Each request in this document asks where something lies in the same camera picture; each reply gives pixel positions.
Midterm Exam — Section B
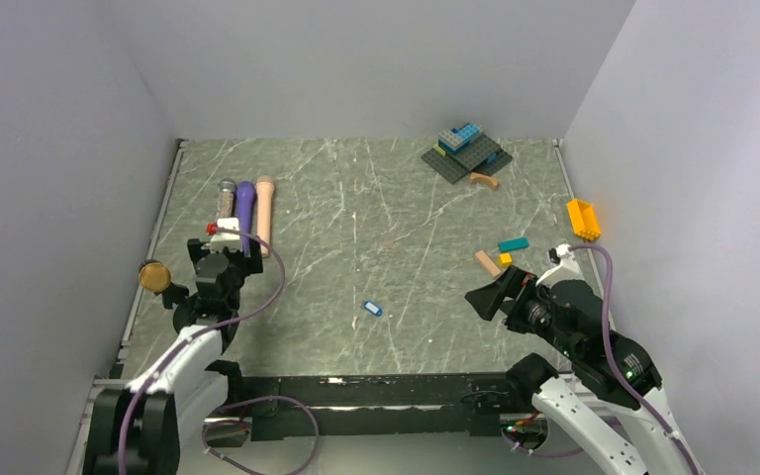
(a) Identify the wooden arch block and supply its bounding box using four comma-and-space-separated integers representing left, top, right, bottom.
469, 172, 499, 191

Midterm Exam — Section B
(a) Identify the gold microphone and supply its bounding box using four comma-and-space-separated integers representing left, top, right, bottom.
139, 259, 172, 293

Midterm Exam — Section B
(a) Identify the lego brick build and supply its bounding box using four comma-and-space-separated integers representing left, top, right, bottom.
422, 123, 514, 184

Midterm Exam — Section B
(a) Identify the glitter silver microphone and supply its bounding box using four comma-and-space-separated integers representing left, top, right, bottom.
215, 179, 237, 220

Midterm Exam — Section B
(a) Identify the blue key tag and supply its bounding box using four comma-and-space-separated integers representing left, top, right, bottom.
362, 301, 384, 317

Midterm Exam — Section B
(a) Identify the teal block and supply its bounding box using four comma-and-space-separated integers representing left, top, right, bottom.
498, 237, 529, 253

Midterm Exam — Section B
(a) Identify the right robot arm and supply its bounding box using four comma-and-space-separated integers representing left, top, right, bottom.
465, 266, 703, 474

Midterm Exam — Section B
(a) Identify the wooden rectangular block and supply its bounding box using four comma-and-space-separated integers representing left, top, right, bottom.
474, 250, 503, 279

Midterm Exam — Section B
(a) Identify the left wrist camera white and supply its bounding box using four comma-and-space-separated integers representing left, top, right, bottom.
206, 217, 243, 252

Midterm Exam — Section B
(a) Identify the black microphone stand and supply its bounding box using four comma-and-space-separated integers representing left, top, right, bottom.
158, 282, 189, 310

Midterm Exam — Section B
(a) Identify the pink microphone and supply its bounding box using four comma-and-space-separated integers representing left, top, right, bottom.
255, 175, 275, 244

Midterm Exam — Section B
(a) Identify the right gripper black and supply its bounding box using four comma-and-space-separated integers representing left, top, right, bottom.
465, 262, 579, 358

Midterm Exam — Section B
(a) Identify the yellow cube block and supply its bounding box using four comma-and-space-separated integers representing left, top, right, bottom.
498, 252, 513, 268

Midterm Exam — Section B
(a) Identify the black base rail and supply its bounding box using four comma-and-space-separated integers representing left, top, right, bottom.
206, 372, 534, 446

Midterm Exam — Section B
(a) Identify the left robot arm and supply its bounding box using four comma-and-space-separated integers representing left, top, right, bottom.
82, 237, 263, 474

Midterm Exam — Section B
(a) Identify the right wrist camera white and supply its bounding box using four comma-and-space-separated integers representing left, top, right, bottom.
543, 243, 582, 285

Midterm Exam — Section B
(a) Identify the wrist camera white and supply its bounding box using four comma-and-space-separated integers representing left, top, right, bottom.
206, 217, 243, 252
543, 243, 582, 285

